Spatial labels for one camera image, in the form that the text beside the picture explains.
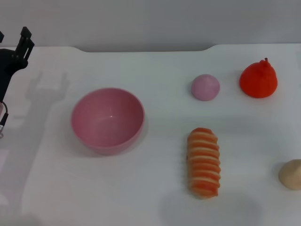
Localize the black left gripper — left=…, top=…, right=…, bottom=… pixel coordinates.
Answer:
left=0, top=26, right=36, bottom=102

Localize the pink plastic bowl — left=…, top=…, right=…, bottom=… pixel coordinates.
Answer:
left=71, top=87, right=145, bottom=156

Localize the orange striped long bread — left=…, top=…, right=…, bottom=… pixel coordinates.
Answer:
left=186, top=127, right=222, bottom=200

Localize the pink round toy peach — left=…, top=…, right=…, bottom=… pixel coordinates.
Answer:
left=190, top=74, right=221, bottom=102

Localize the red-orange toy fruit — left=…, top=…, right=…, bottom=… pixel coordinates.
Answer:
left=239, top=57, right=278, bottom=99

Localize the beige round bun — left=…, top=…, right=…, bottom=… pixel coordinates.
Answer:
left=278, top=159, right=301, bottom=191

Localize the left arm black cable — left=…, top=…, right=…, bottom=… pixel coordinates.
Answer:
left=0, top=101, right=9, bottom=140

